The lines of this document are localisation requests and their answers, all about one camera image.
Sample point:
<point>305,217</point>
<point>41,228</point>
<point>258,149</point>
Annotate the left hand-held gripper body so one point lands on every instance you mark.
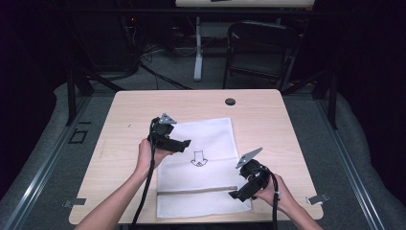
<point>159,131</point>

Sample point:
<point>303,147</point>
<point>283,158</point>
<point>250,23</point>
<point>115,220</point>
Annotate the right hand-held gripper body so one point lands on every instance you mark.
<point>255,174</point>

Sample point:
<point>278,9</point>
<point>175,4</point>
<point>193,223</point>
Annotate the white mesh laundry bag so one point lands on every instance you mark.
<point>207,179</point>

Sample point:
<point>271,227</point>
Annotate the person's left hand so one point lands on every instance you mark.
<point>145,158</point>

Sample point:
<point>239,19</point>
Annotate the person's right hand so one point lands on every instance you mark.
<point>282,195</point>

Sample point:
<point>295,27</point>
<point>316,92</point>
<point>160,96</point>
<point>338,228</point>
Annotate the round table grommet hole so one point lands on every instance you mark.
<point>230,102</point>

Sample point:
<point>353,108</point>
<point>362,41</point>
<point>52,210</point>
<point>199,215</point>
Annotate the grey tape piece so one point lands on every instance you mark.
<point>317,199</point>
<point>75,202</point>

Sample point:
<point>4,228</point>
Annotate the white desk leg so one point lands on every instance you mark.
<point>198,57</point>

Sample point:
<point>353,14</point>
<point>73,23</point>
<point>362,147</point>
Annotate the dark equipment with red light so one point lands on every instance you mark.
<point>105,41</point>

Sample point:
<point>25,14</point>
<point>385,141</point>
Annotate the black metal crossbar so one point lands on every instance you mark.
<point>159,11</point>

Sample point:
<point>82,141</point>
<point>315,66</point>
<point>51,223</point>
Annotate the black folding chair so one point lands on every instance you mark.
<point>261,48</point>

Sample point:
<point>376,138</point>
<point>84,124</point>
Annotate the black metal frame stand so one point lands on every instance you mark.
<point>333,102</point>
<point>71,99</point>

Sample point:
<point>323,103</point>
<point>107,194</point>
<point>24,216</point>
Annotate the aluminium floor rail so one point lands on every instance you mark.
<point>351,172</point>
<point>44,172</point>

